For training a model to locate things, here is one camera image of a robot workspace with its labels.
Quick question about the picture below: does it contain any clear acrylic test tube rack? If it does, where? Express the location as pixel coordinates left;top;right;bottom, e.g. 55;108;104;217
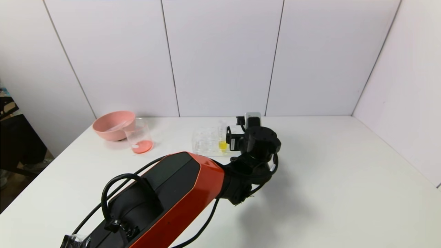
192;126;242;158

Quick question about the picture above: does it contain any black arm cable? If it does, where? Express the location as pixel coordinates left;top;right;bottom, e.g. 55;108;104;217
101;173;162;225

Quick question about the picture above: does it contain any dark background furniture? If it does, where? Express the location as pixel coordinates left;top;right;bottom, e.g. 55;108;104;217
0;96;47;179

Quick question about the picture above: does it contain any pink plastic bowl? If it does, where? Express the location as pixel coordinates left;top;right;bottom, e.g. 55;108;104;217
92;110;136;142

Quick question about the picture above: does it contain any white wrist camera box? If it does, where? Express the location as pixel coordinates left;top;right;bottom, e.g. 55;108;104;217
244;112;262;128

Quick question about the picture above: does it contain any clear glass beaker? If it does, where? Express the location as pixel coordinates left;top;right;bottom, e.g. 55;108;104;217
124;118;154;155

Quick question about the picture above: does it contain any test tube with yellow pigment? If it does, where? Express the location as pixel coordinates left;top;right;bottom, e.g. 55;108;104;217
218;121;228;154

